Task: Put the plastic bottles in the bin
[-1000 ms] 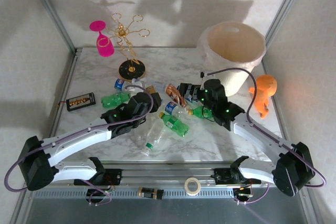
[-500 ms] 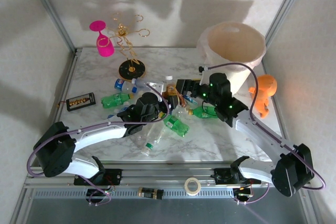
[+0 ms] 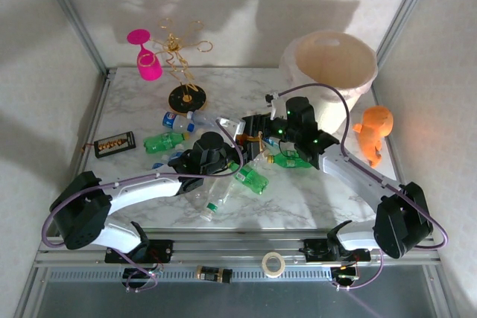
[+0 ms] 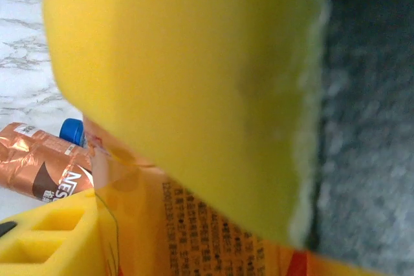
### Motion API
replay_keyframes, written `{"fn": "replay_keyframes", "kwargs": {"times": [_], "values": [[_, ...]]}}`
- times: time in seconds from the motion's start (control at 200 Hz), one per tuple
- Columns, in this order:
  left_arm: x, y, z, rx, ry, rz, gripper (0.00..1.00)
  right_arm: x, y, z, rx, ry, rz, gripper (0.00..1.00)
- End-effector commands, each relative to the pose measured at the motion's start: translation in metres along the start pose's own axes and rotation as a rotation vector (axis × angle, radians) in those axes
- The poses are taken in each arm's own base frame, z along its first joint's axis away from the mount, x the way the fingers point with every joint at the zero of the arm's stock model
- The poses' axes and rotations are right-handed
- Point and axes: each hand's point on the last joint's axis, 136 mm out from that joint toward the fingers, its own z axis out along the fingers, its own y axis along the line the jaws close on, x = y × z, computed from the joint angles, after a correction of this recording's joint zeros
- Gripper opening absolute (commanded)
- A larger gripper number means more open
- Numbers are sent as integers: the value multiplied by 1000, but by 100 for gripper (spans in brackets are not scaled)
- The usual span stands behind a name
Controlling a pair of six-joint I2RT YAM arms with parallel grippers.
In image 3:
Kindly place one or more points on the green plastic bottle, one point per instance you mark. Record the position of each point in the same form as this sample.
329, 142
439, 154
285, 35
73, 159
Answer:
251, 180
164, 142
290, 162

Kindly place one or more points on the clear bottle wide blue label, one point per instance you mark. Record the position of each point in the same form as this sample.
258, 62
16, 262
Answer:
164, 163

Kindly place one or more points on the clear bottle Pepsi label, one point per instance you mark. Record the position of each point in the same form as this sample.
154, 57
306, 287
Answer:
172, 120

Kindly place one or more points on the clear bottle green label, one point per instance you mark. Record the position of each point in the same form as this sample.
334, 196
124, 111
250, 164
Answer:
214, 206

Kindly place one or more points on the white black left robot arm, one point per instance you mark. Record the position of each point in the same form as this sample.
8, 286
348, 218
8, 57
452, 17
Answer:
141, 187

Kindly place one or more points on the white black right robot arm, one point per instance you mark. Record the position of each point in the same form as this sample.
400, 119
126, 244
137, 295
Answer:
357, 176

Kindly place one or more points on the white round bin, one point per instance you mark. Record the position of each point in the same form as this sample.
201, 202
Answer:
335, 61

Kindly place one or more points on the orange plush toy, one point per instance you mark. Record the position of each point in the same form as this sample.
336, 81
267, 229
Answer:
376, 124

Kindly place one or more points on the black abacus box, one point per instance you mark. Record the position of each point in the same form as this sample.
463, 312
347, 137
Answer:
113, 143

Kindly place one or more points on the pink wine glass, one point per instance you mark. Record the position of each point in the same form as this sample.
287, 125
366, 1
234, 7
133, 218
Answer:
149, 66

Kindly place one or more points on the white tape roll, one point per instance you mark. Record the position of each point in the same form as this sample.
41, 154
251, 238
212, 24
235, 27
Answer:
264, 265

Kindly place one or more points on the black gold cylinder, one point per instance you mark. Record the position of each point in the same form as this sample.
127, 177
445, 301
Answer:
212, 274

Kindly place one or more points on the small black controller board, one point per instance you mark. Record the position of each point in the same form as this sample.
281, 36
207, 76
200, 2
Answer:
138, 272
344, 277

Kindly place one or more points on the aluminium mounting rail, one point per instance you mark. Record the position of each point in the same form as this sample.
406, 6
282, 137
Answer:
238, 247

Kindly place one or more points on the aluminium side rail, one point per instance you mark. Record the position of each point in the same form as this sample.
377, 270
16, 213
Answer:
96, 109

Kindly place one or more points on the aluminium frame post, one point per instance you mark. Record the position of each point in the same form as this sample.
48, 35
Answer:
405, 9
74, 20

